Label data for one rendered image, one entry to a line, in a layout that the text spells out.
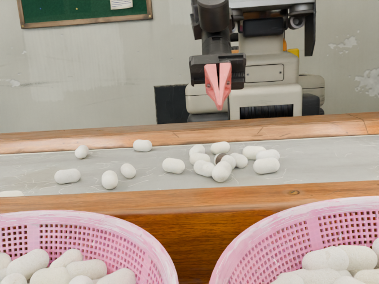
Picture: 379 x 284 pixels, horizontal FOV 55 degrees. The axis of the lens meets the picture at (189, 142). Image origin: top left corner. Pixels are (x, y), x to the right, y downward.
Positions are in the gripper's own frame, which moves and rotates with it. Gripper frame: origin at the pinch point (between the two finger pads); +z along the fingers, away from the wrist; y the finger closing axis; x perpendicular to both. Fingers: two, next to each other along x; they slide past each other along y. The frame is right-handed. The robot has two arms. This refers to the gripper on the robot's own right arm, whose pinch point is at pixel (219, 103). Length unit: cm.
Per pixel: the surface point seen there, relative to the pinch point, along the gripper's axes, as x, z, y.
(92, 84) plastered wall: 130, -145, -86
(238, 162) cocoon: -3.9, 14.5, 2.0
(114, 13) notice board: 93, -174, -65
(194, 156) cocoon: -2.7, 12.6, -4.2
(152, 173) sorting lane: -2.9, 15.2, -10.0
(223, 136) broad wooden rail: 7.8, 0.9, 0.5
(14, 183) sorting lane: -4.0, 16.8, -29.1
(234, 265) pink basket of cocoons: -22.5, 34.6, -0.3
